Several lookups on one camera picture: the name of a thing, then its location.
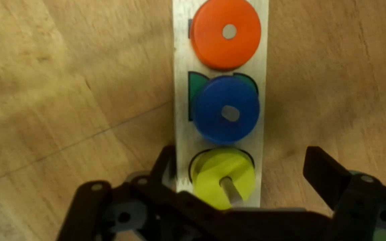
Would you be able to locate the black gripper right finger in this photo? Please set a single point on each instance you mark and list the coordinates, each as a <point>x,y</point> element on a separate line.
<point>327,176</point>

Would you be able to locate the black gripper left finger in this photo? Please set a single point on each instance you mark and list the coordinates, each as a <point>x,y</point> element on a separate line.
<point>165,168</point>

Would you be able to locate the wooden peg base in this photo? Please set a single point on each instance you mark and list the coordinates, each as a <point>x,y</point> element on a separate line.
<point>181,134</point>

